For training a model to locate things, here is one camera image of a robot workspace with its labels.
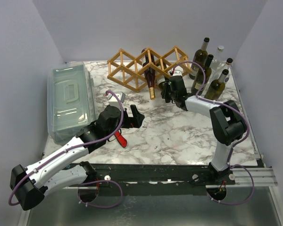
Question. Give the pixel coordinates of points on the wooden wine rack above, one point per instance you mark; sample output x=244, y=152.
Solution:
x=128, y=70

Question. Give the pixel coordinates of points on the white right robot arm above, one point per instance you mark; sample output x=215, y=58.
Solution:
x=228, y=123

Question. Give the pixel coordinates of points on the green bottle silver foil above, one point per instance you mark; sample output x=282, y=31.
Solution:
x=217, y=86

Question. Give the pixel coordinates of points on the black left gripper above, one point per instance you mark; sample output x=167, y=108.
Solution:
x=135, y=122

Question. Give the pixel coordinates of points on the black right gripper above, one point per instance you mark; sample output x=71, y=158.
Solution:
x=168, y=92

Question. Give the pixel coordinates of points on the clear plastic storage box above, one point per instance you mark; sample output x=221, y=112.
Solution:
x=71, y=101

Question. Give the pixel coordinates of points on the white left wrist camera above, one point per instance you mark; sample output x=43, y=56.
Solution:
x=112, y=99

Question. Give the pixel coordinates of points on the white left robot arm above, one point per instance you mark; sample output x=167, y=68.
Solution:
x=31, y=184

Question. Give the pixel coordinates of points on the red black utility knife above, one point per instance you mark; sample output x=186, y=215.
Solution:
x=121, y=140

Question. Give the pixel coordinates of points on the green wine bottle brown label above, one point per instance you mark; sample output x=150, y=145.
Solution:
x=200, y=57

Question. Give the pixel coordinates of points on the clear squat glass bottle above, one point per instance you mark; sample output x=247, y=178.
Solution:
x=218, y=58

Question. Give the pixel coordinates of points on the aluminium extrusion rail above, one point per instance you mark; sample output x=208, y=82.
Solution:
x=239, y=177

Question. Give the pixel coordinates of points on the red bottle gold foil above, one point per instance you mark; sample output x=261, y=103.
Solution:
x=149, y=75

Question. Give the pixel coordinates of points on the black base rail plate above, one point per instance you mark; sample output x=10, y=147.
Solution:
x=154, y=180

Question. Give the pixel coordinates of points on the dark bottle black neck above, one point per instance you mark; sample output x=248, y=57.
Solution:
x=200, y=83
x=161, y=81

